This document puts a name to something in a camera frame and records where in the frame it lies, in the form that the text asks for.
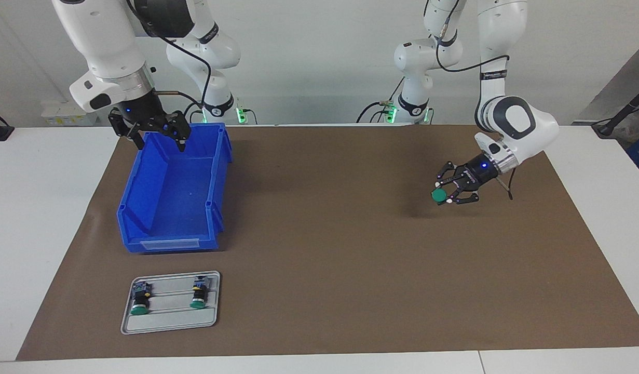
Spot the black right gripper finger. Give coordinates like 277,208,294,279
160,110,192,153
108,108,145,152

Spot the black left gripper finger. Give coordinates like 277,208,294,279
435,162,466,188
446,188,481,205

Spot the blue plastic storage bin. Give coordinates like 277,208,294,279
116,123,233,254

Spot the brown table mat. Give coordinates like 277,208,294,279
16,124,639,362

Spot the black stand pole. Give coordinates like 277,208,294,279
593,83,639,139

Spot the grey metal tray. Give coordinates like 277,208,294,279
120,271,221,335

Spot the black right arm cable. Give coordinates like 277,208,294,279
125,0,212,124

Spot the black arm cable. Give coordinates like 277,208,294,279
435,0,513,201
125,0,212,124

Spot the white wall socket box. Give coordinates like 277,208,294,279
40,100,98,127

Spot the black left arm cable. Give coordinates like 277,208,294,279
435,0,513,201

